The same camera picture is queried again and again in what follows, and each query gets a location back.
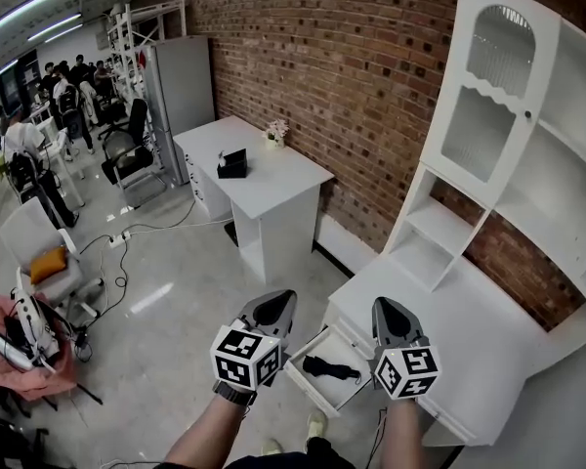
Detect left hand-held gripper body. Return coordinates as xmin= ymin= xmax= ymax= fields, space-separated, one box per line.
xmin=209 ymin=313 xmax=294 ymax=394

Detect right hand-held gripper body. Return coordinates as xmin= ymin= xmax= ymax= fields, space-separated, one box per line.
xmin=368 ymin=340 xmax=442 ymax=402

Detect person's left forearm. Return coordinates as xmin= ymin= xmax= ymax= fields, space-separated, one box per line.
xmin=162 ymin=390 xmax=256 ymax=469

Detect person's right forearm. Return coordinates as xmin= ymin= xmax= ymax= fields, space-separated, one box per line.
xmin=372 ymin=398 xmax=422 ymax=469

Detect black wristwatch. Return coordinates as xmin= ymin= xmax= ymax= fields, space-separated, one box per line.
xmin=211 ymin=379 xmax=258 ymax=406

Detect person's right light shoe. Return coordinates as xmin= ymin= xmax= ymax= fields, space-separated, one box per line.
xmin=304 ymin=409 xmax=329 ymax=442

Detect person's black shirt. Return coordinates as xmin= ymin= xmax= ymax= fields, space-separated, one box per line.
xmin=153 ymin=449 xmax=356 ymax=469

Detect person's black trousers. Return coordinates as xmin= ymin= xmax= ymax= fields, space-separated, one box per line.
xmin=304 ymin=436 xmax=357 ymax=469

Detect black tissue box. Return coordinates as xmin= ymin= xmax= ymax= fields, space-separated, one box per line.
xmin=216 ymin=148 xmax=249 ymax=181

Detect white potted flowers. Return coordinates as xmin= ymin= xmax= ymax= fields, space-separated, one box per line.
xmin=262 ymin=118 xmax=291 ymax=150

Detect black office chair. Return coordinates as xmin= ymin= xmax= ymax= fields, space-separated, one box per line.
xmin=99 ymin=97 xmax=169 ymax=210

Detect white hutch shelf unit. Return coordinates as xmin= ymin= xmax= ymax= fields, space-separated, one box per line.
xmin=380 ymin=0 xmax=586 ymax=334

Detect orange cushion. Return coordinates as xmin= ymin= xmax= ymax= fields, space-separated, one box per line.
xmin=29 ymin=245 xmax=69 ymax=285

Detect grey metal cabinet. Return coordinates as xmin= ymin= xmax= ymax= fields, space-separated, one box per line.
xmin=141 ymin=35 xmax=218 ymax=188

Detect white headset device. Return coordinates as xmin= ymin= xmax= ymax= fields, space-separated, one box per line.
xmin=0 ymin=266 xmax=75 ymax=376

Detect white office chair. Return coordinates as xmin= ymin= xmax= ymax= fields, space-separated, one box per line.
xmin=0 ymin=196 xmax=105 ymax=320

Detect black swivel chair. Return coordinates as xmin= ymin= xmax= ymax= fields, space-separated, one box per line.
xmin=0 ymin=382 xmax=51 ymax=469

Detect white arched cabinet door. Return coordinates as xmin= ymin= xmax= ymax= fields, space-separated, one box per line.
xmin=421 ymin=0 xmax=564 ymax=210

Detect white metal shelving rack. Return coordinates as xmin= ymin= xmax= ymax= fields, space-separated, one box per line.
xmin=105 ymin=0 xmax=188 ymax=72

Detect thin black hanging cable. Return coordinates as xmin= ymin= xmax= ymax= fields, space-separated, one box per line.
xmin=364 ymin=406 xmax=390 ymax=469

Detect white floor cable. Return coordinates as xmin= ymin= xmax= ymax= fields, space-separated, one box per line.
xmin=126 ymin=197 xmax=236 ymax=236

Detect black floor cable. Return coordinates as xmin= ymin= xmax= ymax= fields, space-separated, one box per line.
xmin=79 ymin=234 xmax=130 ymax=313

